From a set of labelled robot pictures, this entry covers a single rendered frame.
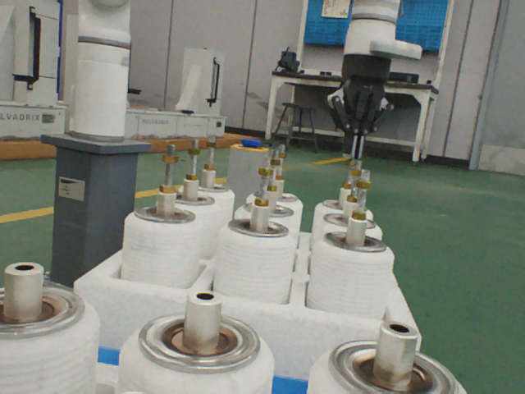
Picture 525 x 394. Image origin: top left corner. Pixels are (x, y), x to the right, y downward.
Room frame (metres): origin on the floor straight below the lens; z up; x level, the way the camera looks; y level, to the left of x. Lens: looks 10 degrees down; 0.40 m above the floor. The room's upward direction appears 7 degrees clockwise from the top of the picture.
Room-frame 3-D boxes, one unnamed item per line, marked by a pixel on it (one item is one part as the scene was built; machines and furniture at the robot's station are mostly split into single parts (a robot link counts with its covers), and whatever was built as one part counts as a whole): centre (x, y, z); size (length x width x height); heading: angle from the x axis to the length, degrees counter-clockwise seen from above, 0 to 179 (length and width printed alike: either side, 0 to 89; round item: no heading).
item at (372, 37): (0.81, -0.15, 0.52); 0.11 x 0.09 x 0.06; 31
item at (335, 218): (0.71, -0.13, 0.25); 0.08 x 0.08 x 0.01
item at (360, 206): (0.59, -0.12, 0.30); 0.01 x 0.01 x 0.08; 50
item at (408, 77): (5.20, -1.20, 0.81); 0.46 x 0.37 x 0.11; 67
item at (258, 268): (0.60, 0.00, 0.16); 0.10 x 0.10 x 0.18
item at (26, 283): (0.31, 0.15, 0.26); 0.02 x 0.02 x 0.03
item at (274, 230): (0.60, 0.00, 0.25); 0.08 x 0.08 x 0.01
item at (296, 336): (0.72, -0.01, 0.09); 0.39 x 0.39 x 0.18; 85
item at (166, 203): (0.61, 0.12, 0.26); 0.02 x 0.02 x 0.03
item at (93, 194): (0.96, 0.32, 0.15); 0.15 x 0.15 x 0.30; 67
